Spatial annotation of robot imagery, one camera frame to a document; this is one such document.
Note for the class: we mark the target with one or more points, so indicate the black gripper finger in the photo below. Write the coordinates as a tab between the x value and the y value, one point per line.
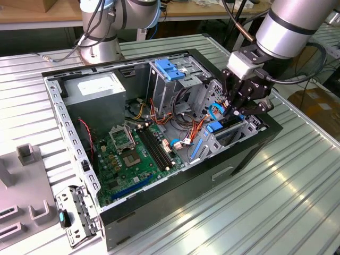
233	93
259	109

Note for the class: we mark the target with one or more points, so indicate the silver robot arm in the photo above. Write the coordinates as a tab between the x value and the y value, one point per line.
98	34

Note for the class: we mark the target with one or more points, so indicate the grey metal disk bay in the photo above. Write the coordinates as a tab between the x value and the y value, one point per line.
212	146

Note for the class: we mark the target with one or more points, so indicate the cardboard box with label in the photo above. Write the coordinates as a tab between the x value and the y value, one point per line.
321	117

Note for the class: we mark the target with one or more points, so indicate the blue plastic drive latch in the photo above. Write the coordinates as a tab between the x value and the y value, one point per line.
167	69

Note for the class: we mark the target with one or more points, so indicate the grey metal drive cage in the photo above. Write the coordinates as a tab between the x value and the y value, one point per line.
162	95

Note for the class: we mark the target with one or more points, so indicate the small white box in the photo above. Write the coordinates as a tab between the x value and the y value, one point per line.
247	4

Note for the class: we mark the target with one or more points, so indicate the metal slat side table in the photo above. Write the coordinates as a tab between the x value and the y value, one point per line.
332	40

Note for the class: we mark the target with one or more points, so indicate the black RAM slot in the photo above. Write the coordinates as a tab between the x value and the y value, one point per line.
150	148
158	148
162	148
154	148

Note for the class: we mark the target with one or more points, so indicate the wooden desk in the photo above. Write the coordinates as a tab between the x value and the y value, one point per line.
191	10

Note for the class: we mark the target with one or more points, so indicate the CPU socket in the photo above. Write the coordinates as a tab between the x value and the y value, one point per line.
132	159

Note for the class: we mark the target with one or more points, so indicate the black open PC case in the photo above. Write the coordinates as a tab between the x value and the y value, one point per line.
159	202

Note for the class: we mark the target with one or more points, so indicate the blue expansion slot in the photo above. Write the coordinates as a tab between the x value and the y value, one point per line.
132	187

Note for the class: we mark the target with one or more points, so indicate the green motherboard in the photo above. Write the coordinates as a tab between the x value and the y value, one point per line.
125	178

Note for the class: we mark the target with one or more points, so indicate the grey power supply unit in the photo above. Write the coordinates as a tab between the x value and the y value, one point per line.
95	106

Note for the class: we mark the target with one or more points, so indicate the black latch with blue tab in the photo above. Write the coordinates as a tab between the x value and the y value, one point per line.
63	219

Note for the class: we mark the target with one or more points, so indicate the brown cardboard box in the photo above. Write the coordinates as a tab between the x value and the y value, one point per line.
40	4

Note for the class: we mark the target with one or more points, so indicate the grey part rack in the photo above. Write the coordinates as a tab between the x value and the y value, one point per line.
24	186

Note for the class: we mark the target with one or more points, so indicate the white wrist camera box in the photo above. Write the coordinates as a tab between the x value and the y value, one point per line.
241	65

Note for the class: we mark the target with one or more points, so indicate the grey metal bracket flap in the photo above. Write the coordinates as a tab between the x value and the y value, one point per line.
79	212

